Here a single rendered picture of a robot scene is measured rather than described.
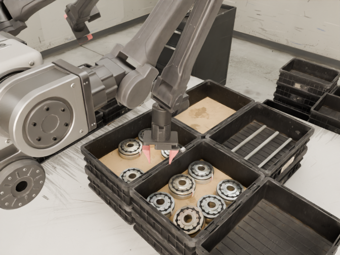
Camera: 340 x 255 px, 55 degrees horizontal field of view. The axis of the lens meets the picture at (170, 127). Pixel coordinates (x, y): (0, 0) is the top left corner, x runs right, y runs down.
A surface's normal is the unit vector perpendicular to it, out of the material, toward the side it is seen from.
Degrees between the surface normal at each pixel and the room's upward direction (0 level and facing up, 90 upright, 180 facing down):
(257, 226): 0
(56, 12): 90
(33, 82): 0
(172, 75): 72
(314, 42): 90
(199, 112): 0
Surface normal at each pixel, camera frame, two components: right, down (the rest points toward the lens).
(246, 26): -0.64, 0.46
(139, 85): 0.74, 0.57
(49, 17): 0.77, 0.40
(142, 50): -0.35, -0.12
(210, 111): 0.02, -0.79
